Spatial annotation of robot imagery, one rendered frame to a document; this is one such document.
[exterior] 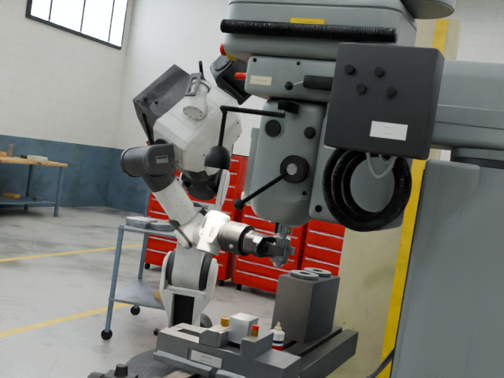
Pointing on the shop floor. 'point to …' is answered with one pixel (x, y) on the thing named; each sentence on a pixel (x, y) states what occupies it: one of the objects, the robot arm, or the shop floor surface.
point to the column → (455, 272)
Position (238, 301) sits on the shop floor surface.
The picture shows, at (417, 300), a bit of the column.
